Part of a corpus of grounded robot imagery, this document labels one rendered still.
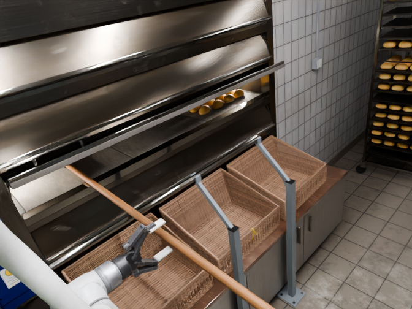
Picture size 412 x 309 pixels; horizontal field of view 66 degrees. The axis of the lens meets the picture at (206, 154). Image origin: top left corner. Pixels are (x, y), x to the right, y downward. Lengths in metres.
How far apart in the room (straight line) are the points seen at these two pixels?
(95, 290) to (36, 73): 0.87
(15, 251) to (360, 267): 2.35
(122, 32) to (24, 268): 1.14
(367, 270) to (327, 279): 0.31
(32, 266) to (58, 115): 0.83
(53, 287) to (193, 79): 1.36
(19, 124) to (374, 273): 2.41
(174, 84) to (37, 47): 0.70
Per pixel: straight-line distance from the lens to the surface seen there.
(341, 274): 2.66
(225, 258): 1.77
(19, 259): 0.86
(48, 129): 1.53
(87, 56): 1.55
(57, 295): 0.89
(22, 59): 1.48
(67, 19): 1.53
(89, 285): 1.09
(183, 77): 1.86
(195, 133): 1.99
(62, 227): 1.73
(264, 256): 2.00
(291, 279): 2.35
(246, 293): 0.99
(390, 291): 2.65
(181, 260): 1.94
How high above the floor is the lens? 1.98
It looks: 28 degrees down
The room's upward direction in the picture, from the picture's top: 9 degrees counter-clockwise
